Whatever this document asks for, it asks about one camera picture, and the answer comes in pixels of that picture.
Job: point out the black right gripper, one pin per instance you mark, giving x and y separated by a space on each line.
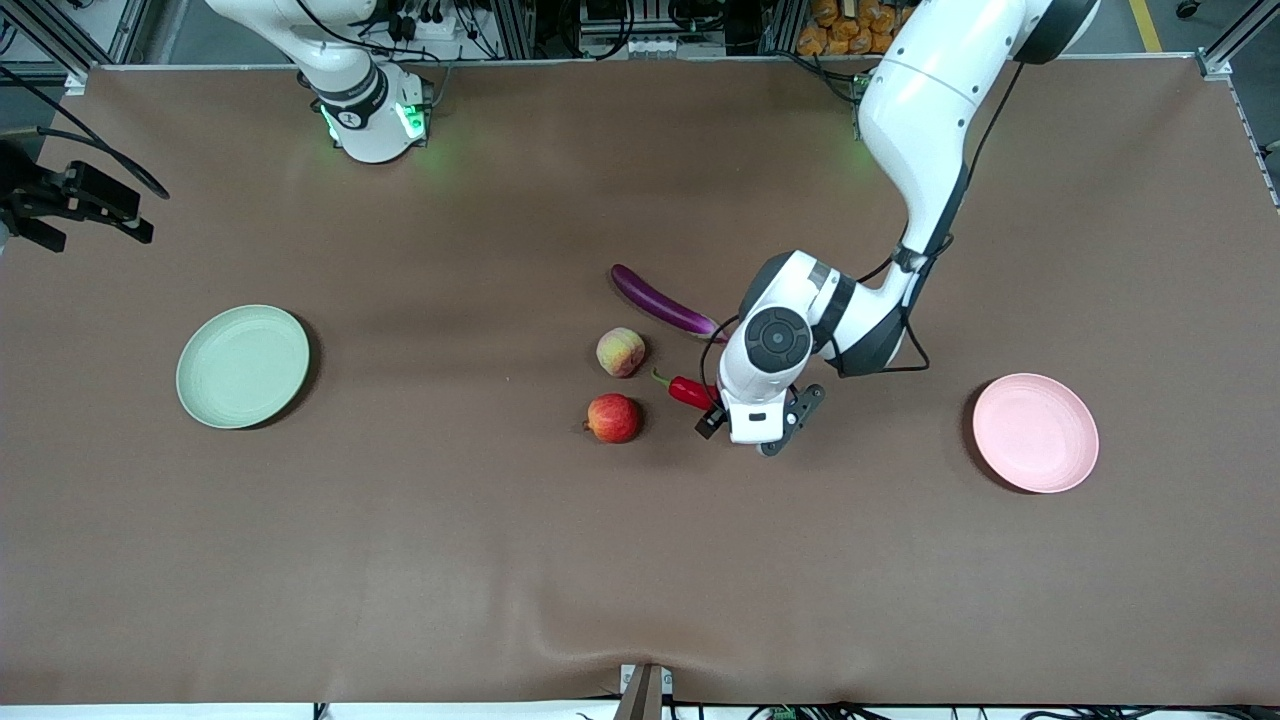
22 190

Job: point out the red chili pepper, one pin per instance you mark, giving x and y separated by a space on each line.
688 391

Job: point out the red apple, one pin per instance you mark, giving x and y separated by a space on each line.
613 418

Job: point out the yellow pink peach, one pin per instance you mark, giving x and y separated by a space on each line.
620 352

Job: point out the long purple eggplant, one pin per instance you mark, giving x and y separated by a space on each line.
655 298

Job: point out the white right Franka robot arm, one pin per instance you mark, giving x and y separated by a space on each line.
370 120

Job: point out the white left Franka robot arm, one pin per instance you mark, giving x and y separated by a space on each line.
920 110

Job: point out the pile of orange fruits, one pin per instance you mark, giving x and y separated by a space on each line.
830 35

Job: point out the light green round plate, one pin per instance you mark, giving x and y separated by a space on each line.
242 367

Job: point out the brown table cover mat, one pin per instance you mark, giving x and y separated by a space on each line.
500 550

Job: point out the pink round plate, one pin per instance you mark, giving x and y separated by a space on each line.
1035 432

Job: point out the white power strip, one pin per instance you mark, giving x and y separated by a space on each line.
655 46

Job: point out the aluminium frame bars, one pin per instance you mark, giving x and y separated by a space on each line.
128 30

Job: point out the metal stand bracket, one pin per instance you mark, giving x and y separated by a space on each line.
645 695

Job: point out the aluminium frame post with bracket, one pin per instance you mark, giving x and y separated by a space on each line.
1215 60

